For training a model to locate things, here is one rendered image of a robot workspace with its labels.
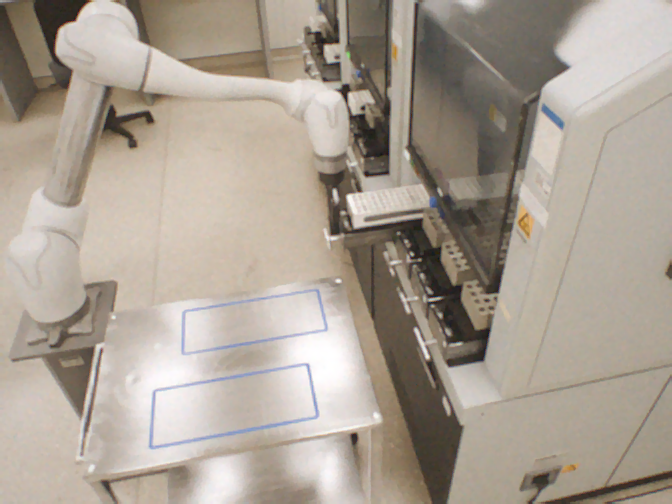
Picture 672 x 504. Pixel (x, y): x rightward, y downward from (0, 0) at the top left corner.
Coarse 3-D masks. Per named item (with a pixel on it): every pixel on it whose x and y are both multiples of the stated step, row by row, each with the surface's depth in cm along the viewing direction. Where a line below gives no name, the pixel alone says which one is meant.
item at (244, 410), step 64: (128, 320) 135; (192, 320) 134; (256, 320) 133; (320, 320) 132; (128, 384) 120; (192, 384) 119; (256, 384) 119; (320, 384) 118; (128, 448) 108; (192, 448) 107; (256, 448) 108; (320, 448) 165
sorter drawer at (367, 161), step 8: (360, 144) 196; (368, 144) 195; (360, 152) 195; (368, 152) 192; (360, 160) 196; (368, 160) 191; (376, 160) 192; (384, 160) 193; (352, 168) 197; (360, 168) 198; (368, 168) 193; (376, 168) 194; (384, 168) 195
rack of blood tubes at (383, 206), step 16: (368, 192) 165; (384, 192) 165; (400, 192) 164; (416, 192) 165; (352, 208) 159; (368, 208) 159; (384, 208) 160; (400, 208) 159; (416, 208) 160; (368, 224) 160
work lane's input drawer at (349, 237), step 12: (348, 216) 163; (324, 228) 170; (348, 228) 160; (360, 228) 159; (372, 228) 160; (384, 228) 161; (396, 228) 161; (408, 228) 162; (336, 240) 167; (348, 240) 160; (360, 240) 161; (372, 240) 162; (384, 240) 163
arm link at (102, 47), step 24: (72, 24) 112; (96, 24) 114; (120, 24) 119; (72, 48) 111; (96, 48) 111; (120, 48) 113; (144, 48) 117; (96, 72) 114; (120, 72) 115; (144, 72) 117
